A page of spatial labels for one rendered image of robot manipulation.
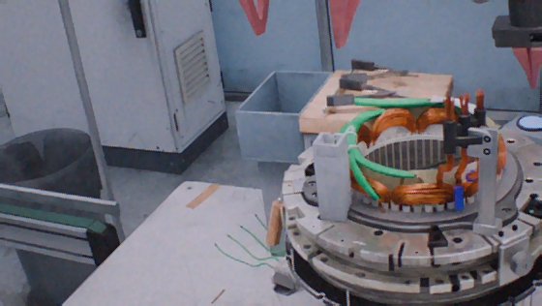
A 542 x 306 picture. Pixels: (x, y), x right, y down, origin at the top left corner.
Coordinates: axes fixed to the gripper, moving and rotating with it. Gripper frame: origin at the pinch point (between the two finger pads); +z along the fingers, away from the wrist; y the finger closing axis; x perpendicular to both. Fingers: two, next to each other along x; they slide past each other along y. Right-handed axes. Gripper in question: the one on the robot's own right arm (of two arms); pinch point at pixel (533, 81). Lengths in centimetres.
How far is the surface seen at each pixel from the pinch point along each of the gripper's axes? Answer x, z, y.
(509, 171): -26.9, -0.6, -0.2
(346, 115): -8.1, 1.6, -26.5
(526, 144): -18.3, 0.5, 0.9
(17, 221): -6, 27, -107
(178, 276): -17, 28, -58
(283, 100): 7.1, 5.9, -43.9
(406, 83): 4.8, 2.2, -20.6
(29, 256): 35, 72, -160
